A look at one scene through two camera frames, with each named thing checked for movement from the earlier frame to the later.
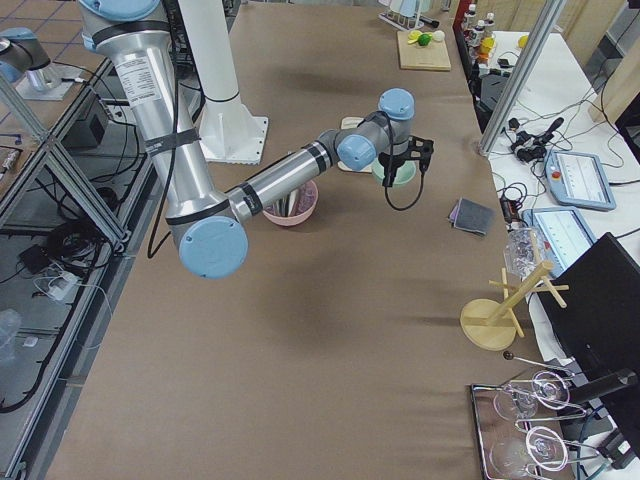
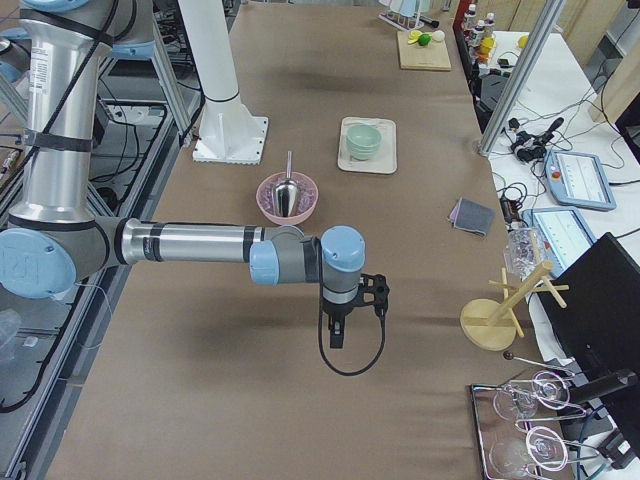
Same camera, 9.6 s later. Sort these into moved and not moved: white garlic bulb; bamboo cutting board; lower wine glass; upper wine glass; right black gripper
Moved: right black gripper
Not moved: lower wine glass; upper wine glass; bamboo cutting board; white garlic bulb
